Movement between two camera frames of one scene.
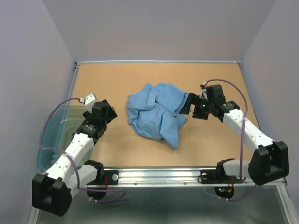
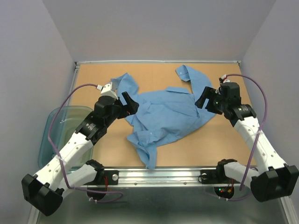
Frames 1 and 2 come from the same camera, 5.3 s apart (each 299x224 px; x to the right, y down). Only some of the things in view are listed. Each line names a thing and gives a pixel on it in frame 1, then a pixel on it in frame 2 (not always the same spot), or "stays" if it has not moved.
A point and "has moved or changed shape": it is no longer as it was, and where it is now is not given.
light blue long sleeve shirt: (153, 112) has moved or changed shape
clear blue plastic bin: (58, 133) stays
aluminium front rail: (174, 177) stays
